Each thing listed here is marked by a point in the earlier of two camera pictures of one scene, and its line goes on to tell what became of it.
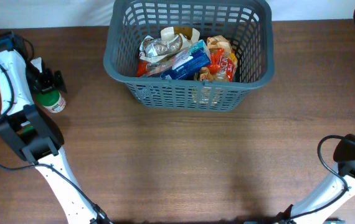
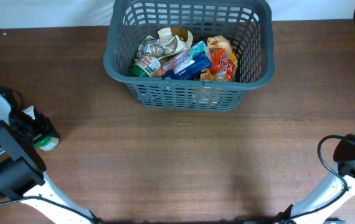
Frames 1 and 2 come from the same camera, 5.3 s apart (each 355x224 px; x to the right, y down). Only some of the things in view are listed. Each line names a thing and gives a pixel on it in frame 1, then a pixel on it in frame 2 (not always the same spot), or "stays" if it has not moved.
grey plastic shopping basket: (245, 25) stays
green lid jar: (52, 100) → (144, 68)
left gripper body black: (38, 79) → (36, 128)
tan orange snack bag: (223, 61) stays
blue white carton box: (187, 65) stays
